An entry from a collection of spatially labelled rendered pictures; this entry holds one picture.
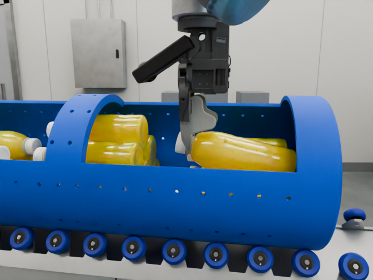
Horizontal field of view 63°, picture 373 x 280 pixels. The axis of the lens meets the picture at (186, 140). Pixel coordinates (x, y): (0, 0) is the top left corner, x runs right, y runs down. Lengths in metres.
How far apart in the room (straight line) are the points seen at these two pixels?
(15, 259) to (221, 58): 0.54
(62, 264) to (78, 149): 0.23
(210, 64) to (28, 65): 4.06
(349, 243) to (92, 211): 0.52
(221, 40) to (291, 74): 3.69
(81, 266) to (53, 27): 3.90
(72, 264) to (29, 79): 3.94
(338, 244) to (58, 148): 0.58
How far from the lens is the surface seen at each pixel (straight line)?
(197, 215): 0.50
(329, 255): 0.69
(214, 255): 0.56
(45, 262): 0.67
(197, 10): 0.50
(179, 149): 0.53
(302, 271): 0.57
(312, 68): 4.27
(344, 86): 4.45
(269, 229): 0.51
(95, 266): 0.63
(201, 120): 0.50
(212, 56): 0.51
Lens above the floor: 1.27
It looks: 12 degrees down
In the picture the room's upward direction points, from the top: straight up
